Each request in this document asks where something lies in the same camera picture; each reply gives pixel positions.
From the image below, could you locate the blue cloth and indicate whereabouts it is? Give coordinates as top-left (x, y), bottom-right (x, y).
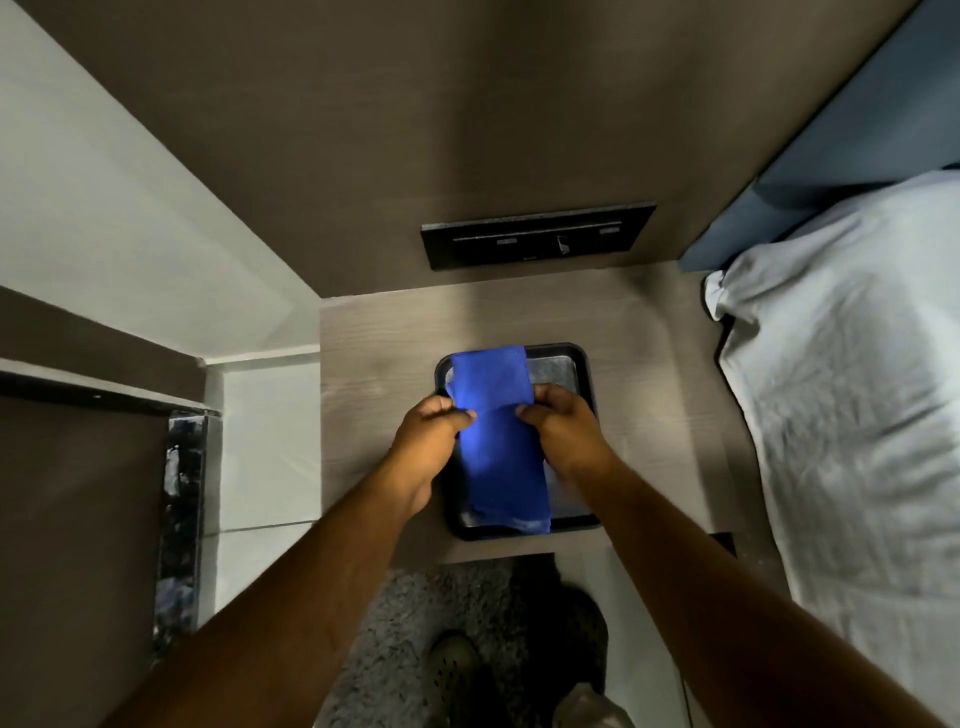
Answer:
top-left (447, 345), bottom-right (552, 535)

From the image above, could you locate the grey wooden bedside table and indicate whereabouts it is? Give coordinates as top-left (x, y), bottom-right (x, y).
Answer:
top-left (319, 264), bottom-right (740, 571)

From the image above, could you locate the person's left hand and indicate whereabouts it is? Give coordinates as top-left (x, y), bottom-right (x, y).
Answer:
top-left (381, 393), bottom-right (478, 516)

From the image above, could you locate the person's shoe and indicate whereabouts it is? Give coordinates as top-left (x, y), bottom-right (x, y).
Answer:
top-left (552, 682), bottom-right (635, 728)
top-left (427, 631), bottom-right (490, 728)

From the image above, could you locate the black tray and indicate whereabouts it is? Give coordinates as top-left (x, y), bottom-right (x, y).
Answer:
top-left (435, 342), bottom-right (603, 543)

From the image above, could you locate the person's left forearm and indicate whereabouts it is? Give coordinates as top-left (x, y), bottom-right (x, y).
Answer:
top-left (99, 471), bottom-right (432, 728)

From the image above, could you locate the white bed sheet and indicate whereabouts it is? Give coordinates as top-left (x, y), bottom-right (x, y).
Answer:
top-left (702, 171), bottom-right (960, 728)

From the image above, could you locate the person's right forearm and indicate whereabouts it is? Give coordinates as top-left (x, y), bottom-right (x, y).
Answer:
top-left (566, 456), bottom-right (948, 728)

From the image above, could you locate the person's right shoe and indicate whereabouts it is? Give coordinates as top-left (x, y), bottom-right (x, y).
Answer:
top-left (552, 682), bottom-right (635, 728)

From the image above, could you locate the blue headboard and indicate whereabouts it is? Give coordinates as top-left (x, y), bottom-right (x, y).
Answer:
top-left (678, 0), bottom-right (960, 274)

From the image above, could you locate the person's right hand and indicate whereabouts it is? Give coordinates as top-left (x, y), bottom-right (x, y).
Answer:
top-left (514, 383), bottom-right (624, 481)

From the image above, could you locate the black switch panel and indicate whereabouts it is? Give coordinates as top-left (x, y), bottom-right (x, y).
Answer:
top-left (420, 202), bottom-right (657, 272)

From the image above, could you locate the person's left shoe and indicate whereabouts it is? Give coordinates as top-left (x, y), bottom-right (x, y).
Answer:
top-left (427, 631), bottom-right (490, 728)

